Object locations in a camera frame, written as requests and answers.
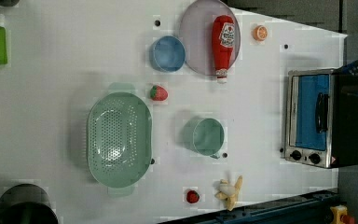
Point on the green cup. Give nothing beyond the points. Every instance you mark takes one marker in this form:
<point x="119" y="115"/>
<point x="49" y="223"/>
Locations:
<point x="205" y="136"/>

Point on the blue bowl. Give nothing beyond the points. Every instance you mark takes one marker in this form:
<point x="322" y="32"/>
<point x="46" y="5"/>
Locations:
<point x="167" y="54"/>

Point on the black silver toaster oven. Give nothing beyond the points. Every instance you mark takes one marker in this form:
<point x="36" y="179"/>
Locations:
<point x="321" y="126"/>

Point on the dark object top left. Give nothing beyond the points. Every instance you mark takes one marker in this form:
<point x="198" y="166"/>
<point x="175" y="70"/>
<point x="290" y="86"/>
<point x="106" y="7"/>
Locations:
<point x="8" y="3"/>

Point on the black round object bottom left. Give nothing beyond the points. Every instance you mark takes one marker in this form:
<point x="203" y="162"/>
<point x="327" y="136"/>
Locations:
<point x="26" y="204"/>

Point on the orange slice toy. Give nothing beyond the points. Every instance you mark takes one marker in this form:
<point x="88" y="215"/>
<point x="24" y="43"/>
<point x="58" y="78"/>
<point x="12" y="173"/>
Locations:
<point x="260" y="33"/>

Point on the yellow red toy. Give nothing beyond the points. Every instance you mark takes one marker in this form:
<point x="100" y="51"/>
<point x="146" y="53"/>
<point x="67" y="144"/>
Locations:
<point x="341" y="216"/>

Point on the red plush ketchup bottle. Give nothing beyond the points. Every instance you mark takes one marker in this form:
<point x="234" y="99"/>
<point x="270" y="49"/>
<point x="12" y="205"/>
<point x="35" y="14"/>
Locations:
<point x="223" y="40"/>

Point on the peeled banana toy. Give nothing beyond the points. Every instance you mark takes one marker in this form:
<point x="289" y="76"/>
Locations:
<point x="229" y="193"/>

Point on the small red strawberry toy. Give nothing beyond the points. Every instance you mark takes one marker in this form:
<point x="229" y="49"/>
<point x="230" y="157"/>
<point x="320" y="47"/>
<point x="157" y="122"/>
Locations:
<point x="192" y="196"/>

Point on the grey round plate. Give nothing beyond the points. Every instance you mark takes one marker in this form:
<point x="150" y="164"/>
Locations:
<point x="195" y="31"/>

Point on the green perforated colander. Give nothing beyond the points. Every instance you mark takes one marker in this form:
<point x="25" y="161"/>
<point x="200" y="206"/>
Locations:
<point x="119" y="138"/>

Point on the large red strawberry toy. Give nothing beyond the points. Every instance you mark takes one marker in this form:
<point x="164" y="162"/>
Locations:
<point x="158" y="93"/>

